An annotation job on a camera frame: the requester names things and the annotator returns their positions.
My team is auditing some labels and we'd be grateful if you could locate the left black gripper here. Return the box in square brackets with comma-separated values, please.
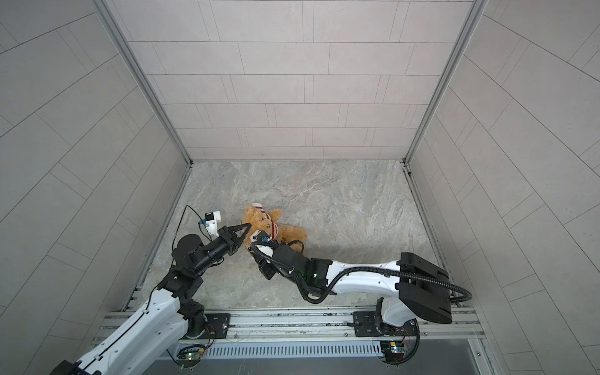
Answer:
[190, 225, 252, 278]

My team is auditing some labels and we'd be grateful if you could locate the brown plush teddy bear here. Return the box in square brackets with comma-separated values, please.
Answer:
[242, 203, 307, 253]

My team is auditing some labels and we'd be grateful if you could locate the red white striped knit sweater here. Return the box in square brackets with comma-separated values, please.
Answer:
[252, 203, 279, 240]

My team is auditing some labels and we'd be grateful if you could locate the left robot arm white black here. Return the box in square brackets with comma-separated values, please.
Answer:
[52, 223, 252, 374]

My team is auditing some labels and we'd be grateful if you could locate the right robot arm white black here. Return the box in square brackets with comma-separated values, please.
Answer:
[249, 242, 453, 327]

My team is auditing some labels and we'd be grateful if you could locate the white ventilation grille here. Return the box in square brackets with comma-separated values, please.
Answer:
[203, 341, 384, 359]

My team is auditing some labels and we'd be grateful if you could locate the left green circuit board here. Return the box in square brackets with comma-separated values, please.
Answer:
[177, 344, 206, 368]

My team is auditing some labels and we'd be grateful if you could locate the green circuit board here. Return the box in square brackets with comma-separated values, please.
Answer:
[380, 341, 406, 365]
[177, 344, 206, 368]

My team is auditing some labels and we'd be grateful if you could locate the right green circuit board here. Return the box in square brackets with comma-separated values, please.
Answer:
[380, 341, 406, 365]

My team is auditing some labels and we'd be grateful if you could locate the right black corrugated cable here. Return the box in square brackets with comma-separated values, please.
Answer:
[247, 238, 473, 367]

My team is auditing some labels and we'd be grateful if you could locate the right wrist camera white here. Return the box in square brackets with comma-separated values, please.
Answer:
[250, 231, 278, 258]

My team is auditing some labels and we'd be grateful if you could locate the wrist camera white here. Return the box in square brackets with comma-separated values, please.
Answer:
[202, 211, 221, 240]
[250, 231, 278, 258]

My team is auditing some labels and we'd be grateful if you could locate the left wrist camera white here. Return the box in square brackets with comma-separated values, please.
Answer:
[202, 211, 221, 240]

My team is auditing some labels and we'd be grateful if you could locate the aluminium mounting rail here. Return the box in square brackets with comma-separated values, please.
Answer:
[93, 306, 484, 345]

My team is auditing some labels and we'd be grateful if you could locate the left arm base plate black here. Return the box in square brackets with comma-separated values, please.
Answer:
[184, 313, 231, 340]

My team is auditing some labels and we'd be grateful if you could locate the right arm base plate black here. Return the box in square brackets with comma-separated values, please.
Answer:
[348, 311, 418, 338]

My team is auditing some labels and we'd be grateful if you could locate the left aluminium corner post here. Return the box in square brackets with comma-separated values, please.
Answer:
[91, 0, 193, 167]

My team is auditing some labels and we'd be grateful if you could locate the aluminium corner post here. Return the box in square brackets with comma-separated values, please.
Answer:
[404, 0, 487, 166]
[91, 0, 193, 167]

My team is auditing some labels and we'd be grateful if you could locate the right aluminium corner post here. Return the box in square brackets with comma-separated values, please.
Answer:
[404, 0, 487, 166]

